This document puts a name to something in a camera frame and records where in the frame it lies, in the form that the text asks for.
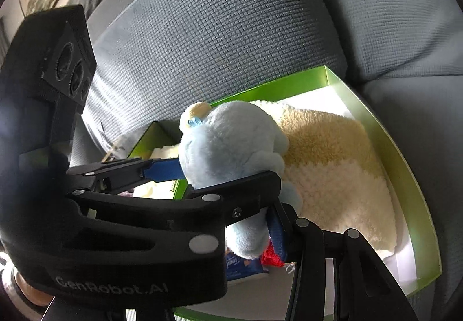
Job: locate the large green cardboard box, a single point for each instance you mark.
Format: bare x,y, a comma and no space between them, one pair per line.
408,176

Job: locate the grey sofa back cushion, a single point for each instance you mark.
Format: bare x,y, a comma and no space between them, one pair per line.
217,35
398,17

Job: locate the light blue plush toy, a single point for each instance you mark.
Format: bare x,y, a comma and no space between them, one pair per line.
231,147

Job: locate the cream and yellow fluffy plush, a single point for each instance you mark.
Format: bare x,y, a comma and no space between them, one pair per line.
336,169

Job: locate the blue tissue packet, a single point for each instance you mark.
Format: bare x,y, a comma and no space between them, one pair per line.
246,266

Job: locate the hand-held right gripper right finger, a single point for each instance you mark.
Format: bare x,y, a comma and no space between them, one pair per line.
276,234

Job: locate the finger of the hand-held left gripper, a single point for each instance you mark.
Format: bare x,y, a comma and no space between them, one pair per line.
162,169
238,198

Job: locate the grey sofa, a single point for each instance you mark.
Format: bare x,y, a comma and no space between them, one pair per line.
416,118

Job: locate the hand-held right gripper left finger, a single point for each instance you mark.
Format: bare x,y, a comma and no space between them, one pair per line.
152,316

